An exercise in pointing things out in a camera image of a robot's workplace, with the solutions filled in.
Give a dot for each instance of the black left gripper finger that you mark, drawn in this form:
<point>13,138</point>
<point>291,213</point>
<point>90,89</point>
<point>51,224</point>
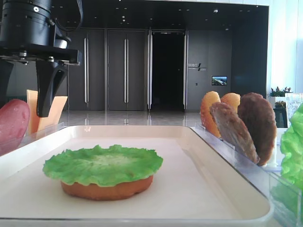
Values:
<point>50,75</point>
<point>5,72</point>

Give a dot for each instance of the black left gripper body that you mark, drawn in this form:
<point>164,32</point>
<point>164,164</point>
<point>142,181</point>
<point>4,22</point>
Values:
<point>29,42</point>

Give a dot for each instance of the red tomato slice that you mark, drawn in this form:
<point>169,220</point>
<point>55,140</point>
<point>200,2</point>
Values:
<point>14,118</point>

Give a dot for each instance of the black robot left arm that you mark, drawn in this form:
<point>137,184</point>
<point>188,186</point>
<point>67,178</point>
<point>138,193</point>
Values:
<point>29,11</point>

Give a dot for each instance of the left orange cheese slice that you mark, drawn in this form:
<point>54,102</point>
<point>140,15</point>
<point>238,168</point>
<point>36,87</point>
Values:
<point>34,120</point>

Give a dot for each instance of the orange cheese slice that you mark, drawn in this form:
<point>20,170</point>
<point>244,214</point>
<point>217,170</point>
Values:
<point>54,113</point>
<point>34,120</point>

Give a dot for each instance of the right orange cheese slice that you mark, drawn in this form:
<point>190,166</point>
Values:
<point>54,113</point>

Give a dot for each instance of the green lettuce leaf on tray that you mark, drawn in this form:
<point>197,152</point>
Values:
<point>105,167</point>

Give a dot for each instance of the round bread slice on tray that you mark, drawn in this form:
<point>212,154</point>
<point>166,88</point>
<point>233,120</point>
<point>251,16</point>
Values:
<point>120,191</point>

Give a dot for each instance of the left golden bread slice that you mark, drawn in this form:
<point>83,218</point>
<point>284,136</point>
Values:
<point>206,117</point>

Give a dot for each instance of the golden bread slice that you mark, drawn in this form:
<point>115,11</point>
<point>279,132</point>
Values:
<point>232,99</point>
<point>206,117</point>

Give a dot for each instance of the right golden bread slice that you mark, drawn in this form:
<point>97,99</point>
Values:
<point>232,99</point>

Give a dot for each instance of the front brown meat patty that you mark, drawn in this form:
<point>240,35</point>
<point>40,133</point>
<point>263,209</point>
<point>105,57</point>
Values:
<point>233,130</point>

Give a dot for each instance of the brown meat patty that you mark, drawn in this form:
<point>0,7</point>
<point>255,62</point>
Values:
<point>259,117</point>
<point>233,130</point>

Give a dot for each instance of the rear brown meat patty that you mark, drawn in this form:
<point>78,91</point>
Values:
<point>259,117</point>

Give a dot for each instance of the green lettuce stack in holder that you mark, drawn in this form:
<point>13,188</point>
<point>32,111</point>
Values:
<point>291,145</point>

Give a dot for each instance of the left dark double door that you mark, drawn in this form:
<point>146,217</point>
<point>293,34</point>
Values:
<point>87,81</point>

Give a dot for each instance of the dark double door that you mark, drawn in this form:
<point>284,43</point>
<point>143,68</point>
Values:
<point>126,70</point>
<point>87,81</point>

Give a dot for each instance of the clear acrylic left rack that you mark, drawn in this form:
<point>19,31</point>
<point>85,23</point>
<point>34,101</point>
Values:
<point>35,137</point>

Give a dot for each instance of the clear acrylic rack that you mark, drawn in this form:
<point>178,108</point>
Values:
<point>286,197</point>
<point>35,137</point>

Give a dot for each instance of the middle dark double door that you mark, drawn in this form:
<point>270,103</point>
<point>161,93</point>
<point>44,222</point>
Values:
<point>126,70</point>

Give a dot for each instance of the white plastic tray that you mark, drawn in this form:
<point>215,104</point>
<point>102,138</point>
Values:
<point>195,186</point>

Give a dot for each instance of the potted plants on stand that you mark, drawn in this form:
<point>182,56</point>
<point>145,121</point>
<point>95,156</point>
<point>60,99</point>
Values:
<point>277,97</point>

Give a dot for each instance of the clear glass cup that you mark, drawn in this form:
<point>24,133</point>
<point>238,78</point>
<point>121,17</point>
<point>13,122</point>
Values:
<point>293,101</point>

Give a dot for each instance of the clear acrylic right rack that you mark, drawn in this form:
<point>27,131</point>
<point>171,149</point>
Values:
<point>286,197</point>

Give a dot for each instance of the wall sign lettering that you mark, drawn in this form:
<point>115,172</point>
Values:
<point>196,66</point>

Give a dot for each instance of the wall mounted screen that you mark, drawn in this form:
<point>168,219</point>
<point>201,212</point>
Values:
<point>219,80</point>

